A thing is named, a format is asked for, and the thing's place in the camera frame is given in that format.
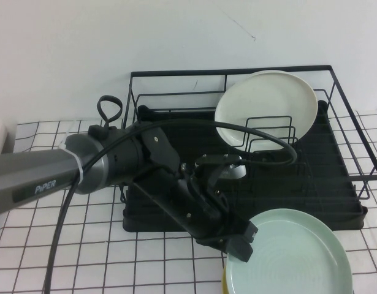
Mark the yellow plate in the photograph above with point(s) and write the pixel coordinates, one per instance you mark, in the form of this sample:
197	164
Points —
226	284

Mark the black plastic drain tray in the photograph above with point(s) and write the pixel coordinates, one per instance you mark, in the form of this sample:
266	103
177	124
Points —
139	218

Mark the white grid tablecloth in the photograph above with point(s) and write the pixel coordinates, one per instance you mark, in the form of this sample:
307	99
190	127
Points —
114	260

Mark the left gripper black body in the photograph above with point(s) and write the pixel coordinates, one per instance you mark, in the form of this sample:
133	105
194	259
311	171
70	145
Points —
206	217

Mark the pale green plate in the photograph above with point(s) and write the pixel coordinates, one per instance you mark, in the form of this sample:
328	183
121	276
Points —
292	254

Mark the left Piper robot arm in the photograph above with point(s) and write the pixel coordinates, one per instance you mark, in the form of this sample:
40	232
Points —
38	171

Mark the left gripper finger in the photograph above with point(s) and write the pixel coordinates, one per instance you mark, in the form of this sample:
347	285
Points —
240	249
251	231

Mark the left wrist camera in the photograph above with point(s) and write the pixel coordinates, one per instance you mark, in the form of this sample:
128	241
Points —
234	173

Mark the cream white plate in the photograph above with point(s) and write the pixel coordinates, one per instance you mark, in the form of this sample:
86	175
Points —
261	98

